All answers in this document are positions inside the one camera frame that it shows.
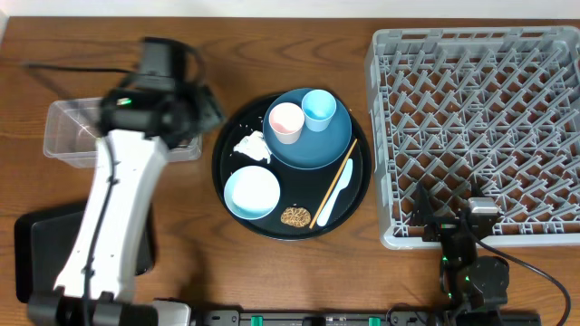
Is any round black tray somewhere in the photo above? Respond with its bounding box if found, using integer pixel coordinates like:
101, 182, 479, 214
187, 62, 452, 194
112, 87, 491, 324
212, 93, 372, 240

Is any black rectangular tray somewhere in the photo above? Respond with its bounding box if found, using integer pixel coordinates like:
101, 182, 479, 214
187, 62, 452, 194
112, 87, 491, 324
14, 201, 156, 304

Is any light blue cup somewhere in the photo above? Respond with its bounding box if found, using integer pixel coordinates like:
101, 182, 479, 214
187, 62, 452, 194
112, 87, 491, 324
301, 90, 337, 132

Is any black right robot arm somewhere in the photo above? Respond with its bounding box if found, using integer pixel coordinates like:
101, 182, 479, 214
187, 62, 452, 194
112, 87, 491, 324
410, 184, 509, 325

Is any black rail base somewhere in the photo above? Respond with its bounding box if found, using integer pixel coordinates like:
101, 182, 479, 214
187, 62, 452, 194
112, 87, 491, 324
189, 310, 542, 326

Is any dark blue plate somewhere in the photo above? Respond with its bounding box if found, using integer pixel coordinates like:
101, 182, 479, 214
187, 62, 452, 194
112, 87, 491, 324
263, 88, 353, 170

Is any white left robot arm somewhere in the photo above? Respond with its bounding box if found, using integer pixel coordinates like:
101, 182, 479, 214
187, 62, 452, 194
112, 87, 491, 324
27, 85, 224, 325

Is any brown walnut cookie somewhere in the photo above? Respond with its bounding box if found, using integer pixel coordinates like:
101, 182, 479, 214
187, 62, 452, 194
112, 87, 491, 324
281, 206, 312, 227

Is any light blue bowl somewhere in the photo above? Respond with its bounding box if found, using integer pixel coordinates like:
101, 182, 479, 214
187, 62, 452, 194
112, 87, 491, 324
223, 166, 281, 220

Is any clear plastic bin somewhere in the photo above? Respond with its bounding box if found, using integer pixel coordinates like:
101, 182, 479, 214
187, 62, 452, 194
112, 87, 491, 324
43, 96, 203, 169

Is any grey dishwasher rack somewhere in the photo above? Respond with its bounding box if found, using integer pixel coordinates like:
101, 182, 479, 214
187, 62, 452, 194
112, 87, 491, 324
365, 26, 579, 250

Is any pink cup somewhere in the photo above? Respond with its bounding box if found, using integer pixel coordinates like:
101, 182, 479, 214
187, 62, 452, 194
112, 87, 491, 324
268, 102, 305, 145

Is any white napkin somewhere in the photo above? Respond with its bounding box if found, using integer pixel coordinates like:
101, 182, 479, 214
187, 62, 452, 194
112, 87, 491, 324
233, 130, 271, 164

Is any light blue plastic knife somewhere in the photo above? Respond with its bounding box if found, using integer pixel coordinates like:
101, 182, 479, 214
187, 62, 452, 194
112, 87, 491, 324
316, 158, 353, 226

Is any wooden chopstick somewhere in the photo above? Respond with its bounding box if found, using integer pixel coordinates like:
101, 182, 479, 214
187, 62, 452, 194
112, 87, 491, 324
309, 139, 358, 229

